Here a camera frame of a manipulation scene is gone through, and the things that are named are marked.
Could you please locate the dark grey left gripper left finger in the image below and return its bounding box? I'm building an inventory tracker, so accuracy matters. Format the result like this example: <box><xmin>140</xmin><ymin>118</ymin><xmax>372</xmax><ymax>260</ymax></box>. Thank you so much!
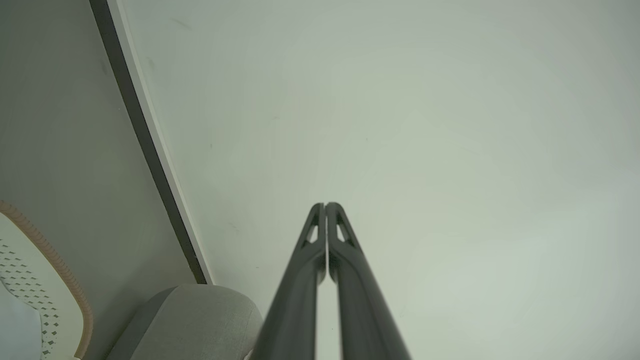
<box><xmin>249</xmin><ymin>202</ymin><xmax>327</xmax><ymax>360</ymax></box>

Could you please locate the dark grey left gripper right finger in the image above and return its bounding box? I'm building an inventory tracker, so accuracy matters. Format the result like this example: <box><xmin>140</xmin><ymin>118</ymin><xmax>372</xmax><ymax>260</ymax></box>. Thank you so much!
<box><xmin>325</xmin><ymin>202</ymin><xmax>412</xmax><ymax>360</ymax></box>

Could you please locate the white perforated laundry basket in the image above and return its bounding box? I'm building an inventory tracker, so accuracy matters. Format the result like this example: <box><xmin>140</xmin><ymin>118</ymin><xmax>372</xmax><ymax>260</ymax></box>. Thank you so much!
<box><xmin>0</xmin><ymin>200</ymin><xmax>95</xmax><ymax>360</ymax></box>

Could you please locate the white cloth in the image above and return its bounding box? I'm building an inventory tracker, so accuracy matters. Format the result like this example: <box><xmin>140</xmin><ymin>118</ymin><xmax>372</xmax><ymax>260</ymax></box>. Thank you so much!
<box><xmin>0</xmin><ymin>279</ymin><xmax>44</xmax><ymax>360</ymax></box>

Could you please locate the dark grey wall baseboard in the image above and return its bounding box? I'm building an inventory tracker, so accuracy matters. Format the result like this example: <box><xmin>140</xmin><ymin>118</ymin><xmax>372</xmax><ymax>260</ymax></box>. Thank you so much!
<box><xmin>89</xmin><ymin>0</ymin><xmax>215</xmax><ymax>286</ymax></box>

